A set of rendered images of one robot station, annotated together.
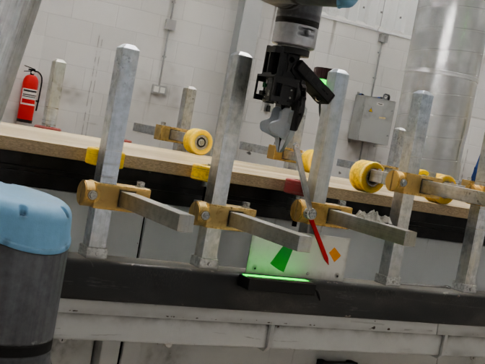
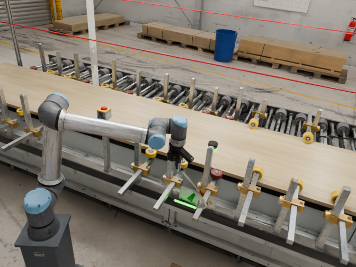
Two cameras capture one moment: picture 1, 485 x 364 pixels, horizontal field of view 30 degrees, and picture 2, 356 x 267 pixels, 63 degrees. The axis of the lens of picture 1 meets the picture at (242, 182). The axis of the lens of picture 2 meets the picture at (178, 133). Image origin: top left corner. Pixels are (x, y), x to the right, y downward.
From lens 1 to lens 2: 1.88 m
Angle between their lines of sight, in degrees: 56
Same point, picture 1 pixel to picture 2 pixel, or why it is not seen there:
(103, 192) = (134, 168)
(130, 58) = not seen: hidden behind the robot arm
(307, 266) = not seen: hidden behind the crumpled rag
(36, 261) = (30, 214)
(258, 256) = (182, 195)
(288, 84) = (172, 156)
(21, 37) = (51, 157)
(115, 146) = (136, 157)
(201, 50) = not seen: outside the picture
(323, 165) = (204, 176)
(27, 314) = (32, 222)
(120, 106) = (136, 148)
